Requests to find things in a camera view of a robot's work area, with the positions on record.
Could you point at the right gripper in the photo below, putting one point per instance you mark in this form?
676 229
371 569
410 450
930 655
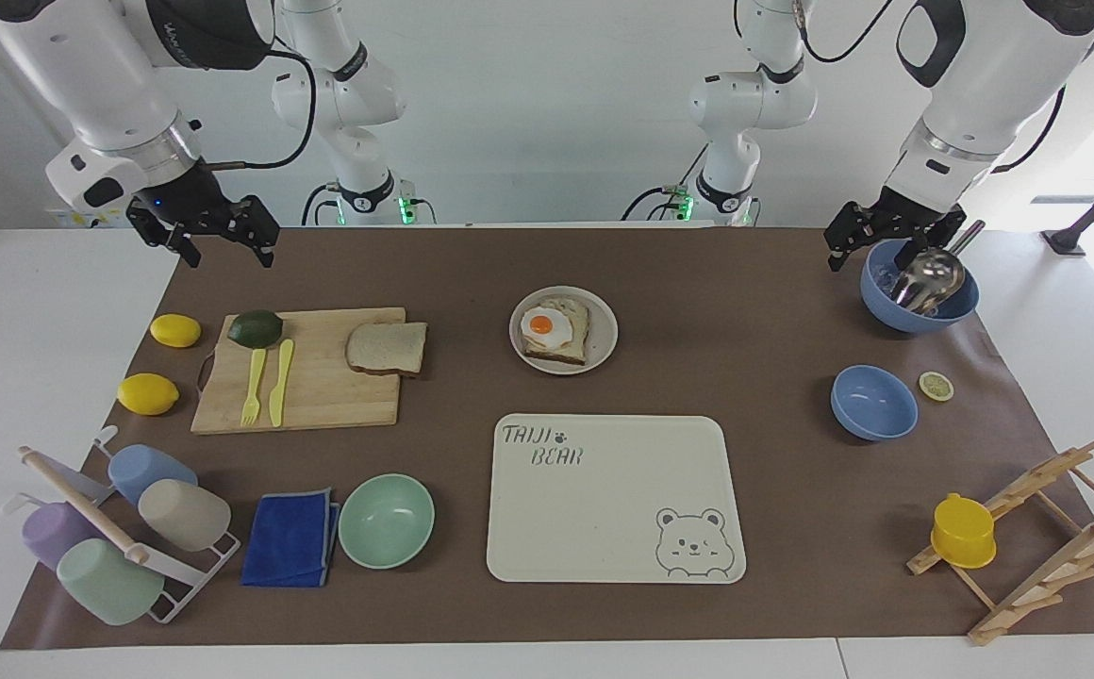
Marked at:
190 200

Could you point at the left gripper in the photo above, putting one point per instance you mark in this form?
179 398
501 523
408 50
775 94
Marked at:
919 215

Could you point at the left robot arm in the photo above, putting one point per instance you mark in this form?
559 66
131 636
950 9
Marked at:
990 85

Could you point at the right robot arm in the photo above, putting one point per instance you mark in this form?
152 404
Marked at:
104 85

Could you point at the round cream plate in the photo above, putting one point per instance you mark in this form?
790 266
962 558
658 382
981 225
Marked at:
604 330

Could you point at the metal ladle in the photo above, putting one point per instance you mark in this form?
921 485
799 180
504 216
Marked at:
929 278

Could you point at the large blue bowl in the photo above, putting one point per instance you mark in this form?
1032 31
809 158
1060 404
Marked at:
915 316

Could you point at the green avocado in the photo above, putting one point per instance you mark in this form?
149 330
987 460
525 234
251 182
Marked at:
255 328

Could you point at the yellow lemon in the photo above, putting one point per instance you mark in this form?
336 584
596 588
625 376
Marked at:
175 330
147 394

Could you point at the lime slice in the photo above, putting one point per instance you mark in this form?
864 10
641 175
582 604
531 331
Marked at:
936 386

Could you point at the yellow-green plastic fork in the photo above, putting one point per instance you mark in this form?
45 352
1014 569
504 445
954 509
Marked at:
253 387

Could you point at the small blue bowl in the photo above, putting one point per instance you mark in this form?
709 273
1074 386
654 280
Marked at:
872 404

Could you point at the yellow-green plastic knife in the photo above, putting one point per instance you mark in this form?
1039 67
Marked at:
280 382

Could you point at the wooden cutting board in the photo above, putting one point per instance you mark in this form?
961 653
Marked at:
321 391

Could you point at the bread slice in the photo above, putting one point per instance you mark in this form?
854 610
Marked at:
387 347

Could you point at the blue cup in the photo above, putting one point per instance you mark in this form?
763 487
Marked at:
146 470

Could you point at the beige cup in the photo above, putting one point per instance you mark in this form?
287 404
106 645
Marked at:
187 514

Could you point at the yellow cup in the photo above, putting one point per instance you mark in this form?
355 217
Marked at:
964 533

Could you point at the white cup rack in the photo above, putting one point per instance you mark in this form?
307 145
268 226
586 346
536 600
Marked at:
85 509

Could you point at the folded blue cloth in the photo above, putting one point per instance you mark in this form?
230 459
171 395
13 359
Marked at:
290 542

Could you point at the toast slice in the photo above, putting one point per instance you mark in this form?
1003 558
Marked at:
571 351

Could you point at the mint green bowl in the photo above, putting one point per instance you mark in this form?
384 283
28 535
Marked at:
387 521

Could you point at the purple cup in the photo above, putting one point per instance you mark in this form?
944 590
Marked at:
52 530

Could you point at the wooden dish rack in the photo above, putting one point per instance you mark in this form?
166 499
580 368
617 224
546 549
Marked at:
1056 538

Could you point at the fried egg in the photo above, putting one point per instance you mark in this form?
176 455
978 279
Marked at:
545 326

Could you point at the mint green cup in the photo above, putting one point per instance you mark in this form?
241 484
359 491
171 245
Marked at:
108 583

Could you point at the cream tray with bear print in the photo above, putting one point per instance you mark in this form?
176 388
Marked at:
604 509

